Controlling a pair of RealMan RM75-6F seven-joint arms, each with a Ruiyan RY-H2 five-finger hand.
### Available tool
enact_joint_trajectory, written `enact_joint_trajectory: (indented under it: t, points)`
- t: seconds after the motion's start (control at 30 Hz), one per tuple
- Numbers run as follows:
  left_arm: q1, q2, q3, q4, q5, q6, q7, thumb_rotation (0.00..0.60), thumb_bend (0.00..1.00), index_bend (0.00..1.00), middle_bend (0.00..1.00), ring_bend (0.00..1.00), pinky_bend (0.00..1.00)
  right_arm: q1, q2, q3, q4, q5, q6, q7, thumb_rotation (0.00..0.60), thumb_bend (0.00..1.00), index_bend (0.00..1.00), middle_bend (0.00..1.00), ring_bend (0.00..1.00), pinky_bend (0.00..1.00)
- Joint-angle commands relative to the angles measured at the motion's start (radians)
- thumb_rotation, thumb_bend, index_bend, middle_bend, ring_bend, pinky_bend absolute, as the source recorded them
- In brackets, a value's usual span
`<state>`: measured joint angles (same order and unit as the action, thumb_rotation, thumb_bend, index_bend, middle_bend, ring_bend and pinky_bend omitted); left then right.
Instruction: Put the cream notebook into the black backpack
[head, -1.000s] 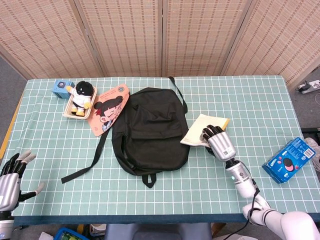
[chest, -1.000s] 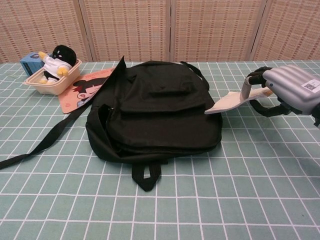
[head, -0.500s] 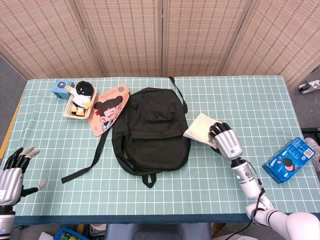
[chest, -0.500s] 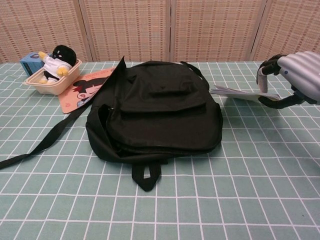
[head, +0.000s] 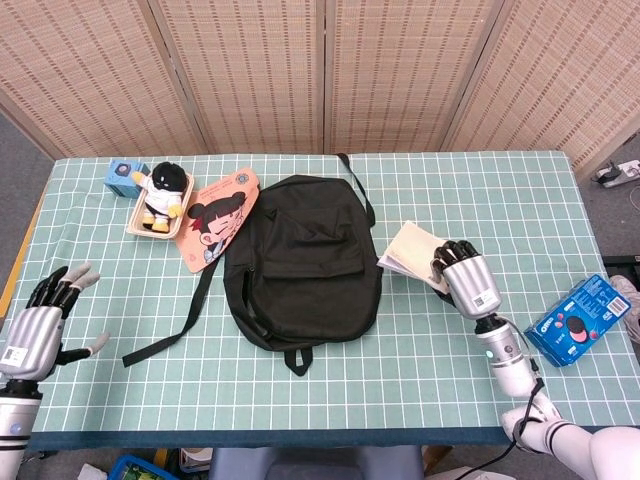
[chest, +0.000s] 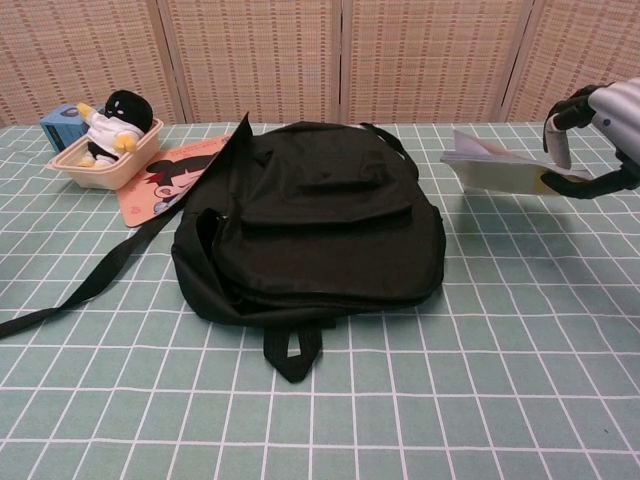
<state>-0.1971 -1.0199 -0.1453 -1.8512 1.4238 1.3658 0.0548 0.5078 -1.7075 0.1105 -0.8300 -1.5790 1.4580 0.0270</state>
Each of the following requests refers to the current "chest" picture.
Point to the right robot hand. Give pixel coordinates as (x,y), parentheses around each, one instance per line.
(620,115)

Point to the white orange-spined notebook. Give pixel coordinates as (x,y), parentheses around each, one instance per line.
(495,175)

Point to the black fabric backpack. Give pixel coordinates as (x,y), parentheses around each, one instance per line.
(325,240)

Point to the green checked tablecloth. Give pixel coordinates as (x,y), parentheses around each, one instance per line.
(450,400)

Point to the woven bamboo folding screen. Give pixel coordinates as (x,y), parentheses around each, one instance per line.
(280,55)

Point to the orange cartoon girl card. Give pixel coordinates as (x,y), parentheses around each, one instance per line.
(170,185)

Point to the black-haired plush doll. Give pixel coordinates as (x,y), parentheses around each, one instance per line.
(125,112)

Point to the beige plastic tray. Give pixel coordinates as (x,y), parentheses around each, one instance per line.
(122,170)

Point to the small light blue box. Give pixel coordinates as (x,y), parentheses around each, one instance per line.
(60,127)

